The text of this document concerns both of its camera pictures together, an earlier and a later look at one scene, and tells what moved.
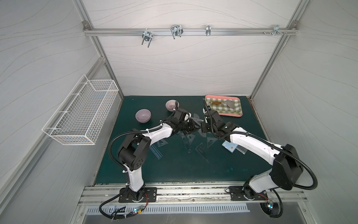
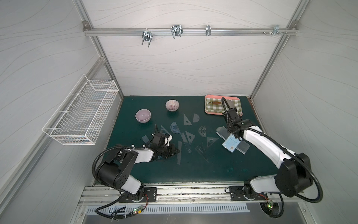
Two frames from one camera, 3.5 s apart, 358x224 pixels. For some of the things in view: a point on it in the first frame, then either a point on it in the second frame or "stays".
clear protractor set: (203, 134) stays
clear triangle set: (190, 137) stays
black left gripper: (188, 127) -> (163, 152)
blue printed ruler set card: (230, 146) stays
